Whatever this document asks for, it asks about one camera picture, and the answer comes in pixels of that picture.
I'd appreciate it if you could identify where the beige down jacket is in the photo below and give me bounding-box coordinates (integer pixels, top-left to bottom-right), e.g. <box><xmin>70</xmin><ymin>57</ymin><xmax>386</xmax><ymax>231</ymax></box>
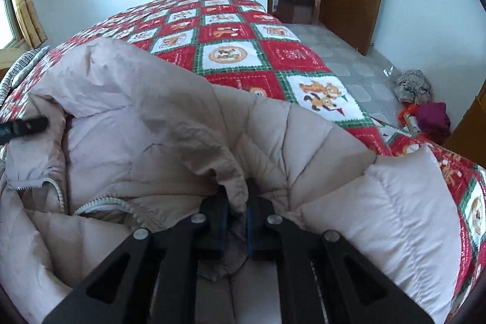
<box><xmin>0</xmin><ymin>36</ymin><xmax>462</xmax><ymax>324</ymax></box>

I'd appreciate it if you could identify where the wooden dresser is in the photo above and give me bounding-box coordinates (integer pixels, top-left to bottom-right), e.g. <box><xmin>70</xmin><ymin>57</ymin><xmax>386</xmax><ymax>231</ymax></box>
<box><xmin>442</xmin><ymin>81</ymin><xmax>486</xmax><ymax>166</ymax></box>

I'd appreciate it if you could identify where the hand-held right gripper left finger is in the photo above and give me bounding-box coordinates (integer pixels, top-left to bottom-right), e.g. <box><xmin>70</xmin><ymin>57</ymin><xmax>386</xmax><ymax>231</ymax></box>
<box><xmin>43</xmin><ymin>194</ymin><xmax>229</xmax><ymax>324</ymax></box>

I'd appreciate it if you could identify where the striped grey cloth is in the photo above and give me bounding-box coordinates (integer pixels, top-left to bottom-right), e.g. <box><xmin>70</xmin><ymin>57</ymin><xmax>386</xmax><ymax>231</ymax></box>
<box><xmin>0</xmin><ymin>46</ymin><xmax>51</xmax><ymax>99</ymax></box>

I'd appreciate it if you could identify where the window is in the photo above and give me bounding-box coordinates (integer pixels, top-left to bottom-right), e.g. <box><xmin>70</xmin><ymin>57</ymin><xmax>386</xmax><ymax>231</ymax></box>
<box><xmin>0</xmin><ymin>0</ymin><xmax>22</xmax><ymax>48</ymax></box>

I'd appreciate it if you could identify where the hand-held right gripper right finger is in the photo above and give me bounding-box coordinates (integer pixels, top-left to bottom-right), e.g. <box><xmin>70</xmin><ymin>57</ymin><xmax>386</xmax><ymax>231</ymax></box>
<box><xmin>246</xmin><ymin>194</ymin><xmax>436</xmax><ymax>324</ymax></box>

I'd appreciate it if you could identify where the maroon cloth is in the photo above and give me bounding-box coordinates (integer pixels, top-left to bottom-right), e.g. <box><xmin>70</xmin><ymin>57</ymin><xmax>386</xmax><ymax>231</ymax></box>
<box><xmin>416</xmin><ymin>102</ymin><xmax>452</xmax><ymax>145</ymax></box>

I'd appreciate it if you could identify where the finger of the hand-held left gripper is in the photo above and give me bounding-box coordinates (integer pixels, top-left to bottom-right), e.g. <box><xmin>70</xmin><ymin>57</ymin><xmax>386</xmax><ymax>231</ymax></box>
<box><xmin>0</xmin><ymin>115</ymin><xmax>50</xmax><ymax>143</ymax></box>

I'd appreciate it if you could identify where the grey knitted cloth pile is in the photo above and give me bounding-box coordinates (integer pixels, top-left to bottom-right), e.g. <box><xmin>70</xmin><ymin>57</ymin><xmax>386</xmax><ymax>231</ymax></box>
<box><xmin>394</xmin><ymin>69</ymin><xmax>433</xmax><ymax>105</ymax></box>

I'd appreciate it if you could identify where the red printed blanket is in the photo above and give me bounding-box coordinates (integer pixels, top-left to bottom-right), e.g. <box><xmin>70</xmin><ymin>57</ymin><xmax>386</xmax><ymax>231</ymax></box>
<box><xmin>0</xmin><ymin>0</ymin><xmax>486</xmax><ymax>309</ymax></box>

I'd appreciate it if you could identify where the yellow curtain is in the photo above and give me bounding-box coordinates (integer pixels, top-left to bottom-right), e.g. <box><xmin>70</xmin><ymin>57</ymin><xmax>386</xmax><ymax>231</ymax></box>
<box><xmin>8</xmin><ymin>0</ymin><xmax>48</xmax><ymax>50</ymax></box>

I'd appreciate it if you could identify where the orange toy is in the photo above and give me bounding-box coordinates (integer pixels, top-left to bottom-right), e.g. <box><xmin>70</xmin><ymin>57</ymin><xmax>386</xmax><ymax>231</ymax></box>
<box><xmin>398</xmin><ymin>105</ymin><xmax>423</xmax><ymax>135</ymax></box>

